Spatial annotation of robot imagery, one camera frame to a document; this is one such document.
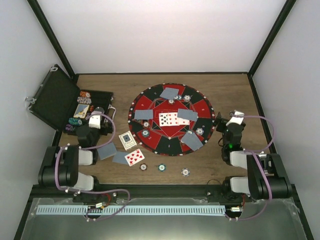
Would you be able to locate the blue patterned card deck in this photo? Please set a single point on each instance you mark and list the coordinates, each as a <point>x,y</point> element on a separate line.
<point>107,151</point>

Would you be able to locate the single face-down blue card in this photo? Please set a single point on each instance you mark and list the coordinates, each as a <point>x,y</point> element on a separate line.
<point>119,158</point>

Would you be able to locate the face-down cards seat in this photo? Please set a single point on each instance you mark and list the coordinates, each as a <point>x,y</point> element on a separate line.
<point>145,114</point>
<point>169,93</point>
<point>191,140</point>

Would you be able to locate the face-up hearts playing card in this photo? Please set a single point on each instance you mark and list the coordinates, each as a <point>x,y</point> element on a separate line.
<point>134,157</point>

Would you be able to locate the face-up red card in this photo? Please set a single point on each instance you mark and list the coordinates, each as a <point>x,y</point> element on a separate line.
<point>182,121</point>
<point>173,119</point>

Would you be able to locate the blue white poker chip stack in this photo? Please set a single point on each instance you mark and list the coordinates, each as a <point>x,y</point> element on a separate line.
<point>185,172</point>

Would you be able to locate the single teal poker chip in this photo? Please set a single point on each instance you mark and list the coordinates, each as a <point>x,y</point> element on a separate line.
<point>145,133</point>

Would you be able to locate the brown poker chip stack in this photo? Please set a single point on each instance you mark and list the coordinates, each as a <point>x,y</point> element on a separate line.
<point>143,166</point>

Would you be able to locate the face-up spades playing card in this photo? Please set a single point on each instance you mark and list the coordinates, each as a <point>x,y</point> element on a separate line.
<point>163,119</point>

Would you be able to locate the teal poker chip stack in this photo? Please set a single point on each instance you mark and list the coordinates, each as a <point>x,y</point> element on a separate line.
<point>161,167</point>

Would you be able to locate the face-down cards top seat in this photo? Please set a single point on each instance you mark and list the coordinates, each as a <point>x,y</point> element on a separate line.
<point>169,93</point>

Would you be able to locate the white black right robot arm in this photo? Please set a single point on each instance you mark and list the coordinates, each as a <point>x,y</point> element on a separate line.
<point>266,175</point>

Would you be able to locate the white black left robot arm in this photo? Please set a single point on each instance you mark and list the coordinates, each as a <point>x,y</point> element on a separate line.
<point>62,164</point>

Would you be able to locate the green chip stack in case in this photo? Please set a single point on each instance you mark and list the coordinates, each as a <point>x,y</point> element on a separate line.
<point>75,121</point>

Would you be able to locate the purple chip stack in case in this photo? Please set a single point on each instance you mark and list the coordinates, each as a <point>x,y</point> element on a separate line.
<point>69,128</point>

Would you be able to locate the card deck in case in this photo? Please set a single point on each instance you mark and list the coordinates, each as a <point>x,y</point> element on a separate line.
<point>81,111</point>

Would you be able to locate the grey striped chips in case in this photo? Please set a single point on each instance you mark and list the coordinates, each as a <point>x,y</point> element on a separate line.
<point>84,100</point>

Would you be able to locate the white playing card box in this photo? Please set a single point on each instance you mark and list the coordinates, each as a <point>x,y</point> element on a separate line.
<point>127,140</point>

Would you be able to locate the orange chip stack in case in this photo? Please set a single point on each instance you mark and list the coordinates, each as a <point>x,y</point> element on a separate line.
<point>84,94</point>

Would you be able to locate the black poker chip case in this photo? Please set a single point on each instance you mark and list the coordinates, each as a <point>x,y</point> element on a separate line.
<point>56,100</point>

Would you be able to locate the round red black poker mat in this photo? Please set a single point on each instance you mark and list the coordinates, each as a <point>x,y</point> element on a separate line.
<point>166,140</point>

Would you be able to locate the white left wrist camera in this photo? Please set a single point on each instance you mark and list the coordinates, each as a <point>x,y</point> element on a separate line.
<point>95,120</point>

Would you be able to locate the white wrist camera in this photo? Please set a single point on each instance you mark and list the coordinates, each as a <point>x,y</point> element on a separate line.
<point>236,117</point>
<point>95,120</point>

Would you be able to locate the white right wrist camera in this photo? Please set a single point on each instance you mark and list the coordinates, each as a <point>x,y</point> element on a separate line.
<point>236,117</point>

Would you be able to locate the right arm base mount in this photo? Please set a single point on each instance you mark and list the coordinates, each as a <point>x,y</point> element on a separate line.
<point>218,191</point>

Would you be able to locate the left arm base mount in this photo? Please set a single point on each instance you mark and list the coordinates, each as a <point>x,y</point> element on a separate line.
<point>93,198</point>

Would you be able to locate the light blue slotted cable duct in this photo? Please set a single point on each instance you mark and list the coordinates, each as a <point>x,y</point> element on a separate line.
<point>134,210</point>

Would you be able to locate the black aluminium frame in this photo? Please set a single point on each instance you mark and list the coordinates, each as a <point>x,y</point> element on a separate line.
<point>162,190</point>

